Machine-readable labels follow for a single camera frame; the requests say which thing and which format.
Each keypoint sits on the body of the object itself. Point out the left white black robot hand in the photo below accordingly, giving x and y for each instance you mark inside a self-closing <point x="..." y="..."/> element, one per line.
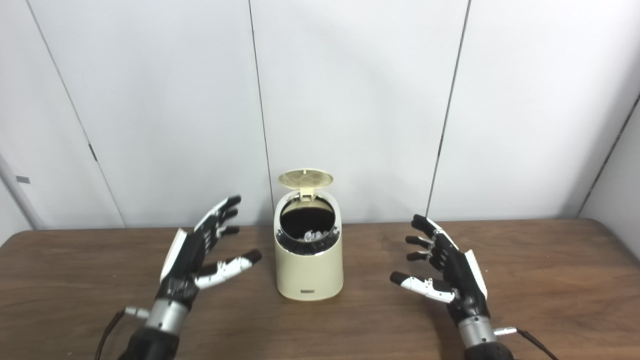
<point x="185" y="265"/>

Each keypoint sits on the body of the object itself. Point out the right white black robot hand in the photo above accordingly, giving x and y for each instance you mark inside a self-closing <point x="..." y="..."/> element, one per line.
<point x="465" y="285"/>

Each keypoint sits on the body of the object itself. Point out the white paper ball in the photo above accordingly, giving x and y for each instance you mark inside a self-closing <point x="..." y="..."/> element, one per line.
<point x="314" y="235"/>

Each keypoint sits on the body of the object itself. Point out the small grey wall tag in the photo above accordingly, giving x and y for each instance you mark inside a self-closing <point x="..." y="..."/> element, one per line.
<point x="22" y="179"/>

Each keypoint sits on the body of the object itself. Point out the round cream bin lid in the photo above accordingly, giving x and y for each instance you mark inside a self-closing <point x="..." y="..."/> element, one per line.
<point x="306" y="178"/>

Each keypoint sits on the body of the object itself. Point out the cream-colored cylindrical bin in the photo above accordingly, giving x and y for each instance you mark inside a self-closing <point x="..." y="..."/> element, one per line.
<point x="310" y="275"/>

